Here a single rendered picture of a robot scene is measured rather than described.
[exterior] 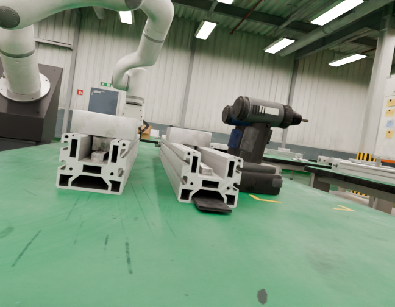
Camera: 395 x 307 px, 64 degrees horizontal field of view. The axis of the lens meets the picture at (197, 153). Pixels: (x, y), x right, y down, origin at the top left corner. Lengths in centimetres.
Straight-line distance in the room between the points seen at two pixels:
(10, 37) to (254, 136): 92
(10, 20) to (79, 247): 98
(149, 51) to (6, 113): 59
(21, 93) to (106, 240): 118
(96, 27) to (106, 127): 1232
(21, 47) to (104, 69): 1123
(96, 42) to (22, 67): 1140
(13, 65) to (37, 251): 112
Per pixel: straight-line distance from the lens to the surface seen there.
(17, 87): 144
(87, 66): 1265
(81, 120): 59
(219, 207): 49
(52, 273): 26
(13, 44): 132
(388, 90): 449
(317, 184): 287
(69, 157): 53
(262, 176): 75
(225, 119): 96
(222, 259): 31
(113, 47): 1265
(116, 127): 58
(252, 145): 75
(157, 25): 131
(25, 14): 121
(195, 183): 53
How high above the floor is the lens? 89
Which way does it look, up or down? 3 degrees down
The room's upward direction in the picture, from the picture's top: 9 degrees clockwise
